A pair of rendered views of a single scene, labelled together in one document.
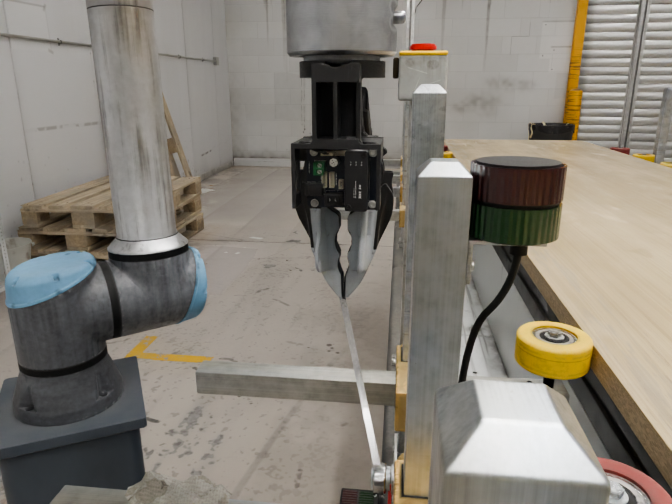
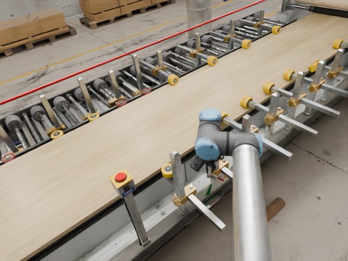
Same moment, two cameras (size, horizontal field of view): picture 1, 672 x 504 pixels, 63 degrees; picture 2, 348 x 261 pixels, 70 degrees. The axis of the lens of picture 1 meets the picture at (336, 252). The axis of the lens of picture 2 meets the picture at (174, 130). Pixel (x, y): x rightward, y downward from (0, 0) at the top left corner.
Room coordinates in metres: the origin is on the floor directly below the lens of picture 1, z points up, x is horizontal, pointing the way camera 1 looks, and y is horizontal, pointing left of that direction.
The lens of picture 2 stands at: (1.10, 0.51, 1.96)
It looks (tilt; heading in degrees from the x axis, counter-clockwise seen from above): 40 degrees down; 230
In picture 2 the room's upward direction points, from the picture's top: 8 degrees counter-clockwise
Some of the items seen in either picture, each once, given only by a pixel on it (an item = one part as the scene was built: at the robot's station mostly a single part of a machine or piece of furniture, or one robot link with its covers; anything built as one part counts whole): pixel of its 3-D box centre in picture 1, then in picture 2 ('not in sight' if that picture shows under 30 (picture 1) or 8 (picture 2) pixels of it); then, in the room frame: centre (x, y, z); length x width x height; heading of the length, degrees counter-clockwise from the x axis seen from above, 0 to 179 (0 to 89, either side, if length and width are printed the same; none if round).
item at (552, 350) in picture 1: (549, 377); (169, 174); (0.55, -0.24, 0.85); 0.08 x 0.08 x 0.11
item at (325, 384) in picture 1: (375, 388); (192, 199); (0.58, -0.05, 0.83); 0.43 x 0.03 x 0.04; 83
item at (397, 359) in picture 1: (416, 382); (184, 195); (0.59, -0.10, 0.83); 0.13 x 0.06 x 0.05; 173
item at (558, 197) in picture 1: (516, 179); not in sight; (0.36, -0.12, 1.11); 0.06 x 0.06 x 0.02
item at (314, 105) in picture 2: not in sight; (300, 99); (-0.42, 0.04, 0.95); 0.50 x 0.04 x 0.04; 83
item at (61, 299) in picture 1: (61, 305); not in sight; (0.92, 0.50, 0.79); 0.17 x 0.15 x 0.18; 124
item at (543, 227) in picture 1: (512, 216); not in sight; (0.36, -0.12, 1.09); 0.06 x 0.06 x 0.02
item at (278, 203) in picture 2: not in sight; (270, 212); (-0.12, 0.13, 0.04); 0.30 x 0.08 x 0.08; 173
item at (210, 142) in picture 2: not in sight; (210, 142); (0.57, 0.07, 1.31); 0.12 x 0.12 x 0.09; 34
